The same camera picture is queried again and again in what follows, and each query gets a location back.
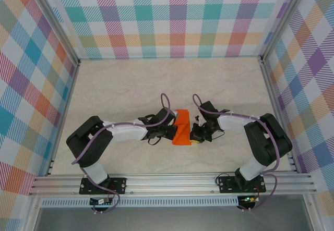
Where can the orange paper sheet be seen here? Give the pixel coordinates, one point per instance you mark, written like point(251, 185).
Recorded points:
point(182, 137)

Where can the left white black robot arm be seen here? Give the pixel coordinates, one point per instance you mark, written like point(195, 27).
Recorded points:
point(125, 133)

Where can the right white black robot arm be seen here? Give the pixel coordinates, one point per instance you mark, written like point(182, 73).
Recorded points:
point(235, 124)

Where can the right small circuit board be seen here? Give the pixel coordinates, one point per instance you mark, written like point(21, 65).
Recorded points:
point(249, 199)

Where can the small circuit board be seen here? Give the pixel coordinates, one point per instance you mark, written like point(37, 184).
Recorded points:
point(249, 199)
point(99, 201)

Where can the left small circuit board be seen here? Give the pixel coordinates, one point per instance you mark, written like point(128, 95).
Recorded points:
point(99, 201)

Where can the aluminium mounting rail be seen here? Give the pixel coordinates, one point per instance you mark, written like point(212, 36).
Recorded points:
point(169, 184)

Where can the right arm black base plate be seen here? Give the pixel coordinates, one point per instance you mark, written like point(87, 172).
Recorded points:
point(227, 186)

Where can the right aluminium table side rail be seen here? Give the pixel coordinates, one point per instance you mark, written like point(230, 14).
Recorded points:
point(278, 111)

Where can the aluminium table side rail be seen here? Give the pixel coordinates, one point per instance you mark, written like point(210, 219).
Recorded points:
point(65, 116)
point(278, 111)

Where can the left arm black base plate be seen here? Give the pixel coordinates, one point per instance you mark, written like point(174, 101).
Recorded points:
point(120, 186)

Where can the left aluminium table side rail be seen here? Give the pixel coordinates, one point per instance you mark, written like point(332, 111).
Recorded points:
point(65, 116)

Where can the right aluminium frame post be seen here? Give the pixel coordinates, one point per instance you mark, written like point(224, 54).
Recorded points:
point(285, 19)

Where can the aluminium frame post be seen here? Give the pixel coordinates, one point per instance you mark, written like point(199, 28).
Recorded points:
point(52, 19)
point(285, 19)

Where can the left aluminium frame post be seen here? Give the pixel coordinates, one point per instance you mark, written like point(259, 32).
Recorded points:
point(52, 19)

